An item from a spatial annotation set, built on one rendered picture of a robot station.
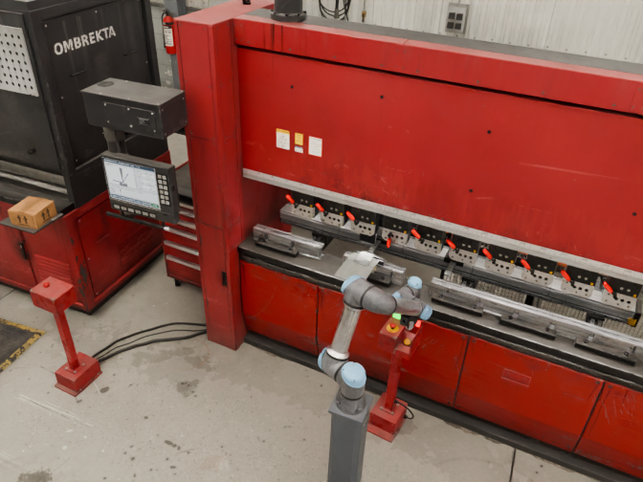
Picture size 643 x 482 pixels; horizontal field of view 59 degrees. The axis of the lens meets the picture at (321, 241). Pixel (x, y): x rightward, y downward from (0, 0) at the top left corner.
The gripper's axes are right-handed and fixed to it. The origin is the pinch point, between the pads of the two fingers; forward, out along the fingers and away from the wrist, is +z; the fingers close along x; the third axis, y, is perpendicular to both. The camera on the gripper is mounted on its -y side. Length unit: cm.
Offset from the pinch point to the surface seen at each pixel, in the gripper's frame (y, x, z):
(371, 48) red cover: 36, 48, -139
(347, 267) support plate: 14, 47, -15
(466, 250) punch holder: 34, -16, -40
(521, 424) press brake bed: 21, -71, 65
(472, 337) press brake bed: 20.8, -31.4, 8.9
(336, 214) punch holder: 28, 63, -39
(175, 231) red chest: 26, 202, 24
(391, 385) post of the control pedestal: -4.0, 4.7, 49.2
